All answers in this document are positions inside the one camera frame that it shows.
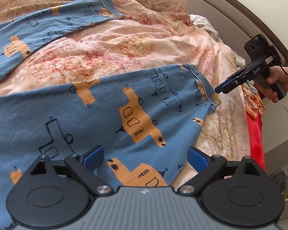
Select orange floral cloth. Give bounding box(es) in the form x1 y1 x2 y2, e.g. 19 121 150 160
241 81 266 119

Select white brown headboard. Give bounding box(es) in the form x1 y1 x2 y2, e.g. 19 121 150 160
186 0 288 67

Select blue patterned pants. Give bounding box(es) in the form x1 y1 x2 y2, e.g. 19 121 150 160
0 0 222 230

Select right hand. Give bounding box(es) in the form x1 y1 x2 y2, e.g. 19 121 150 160
253 65 288 104

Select white pillow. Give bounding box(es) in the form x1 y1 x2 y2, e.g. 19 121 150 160
189 14 223 43

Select red blanket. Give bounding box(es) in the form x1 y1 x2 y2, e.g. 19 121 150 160
246 114 266 171

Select pink floral duvet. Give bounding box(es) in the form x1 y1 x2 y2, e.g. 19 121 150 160
0 0 251 190

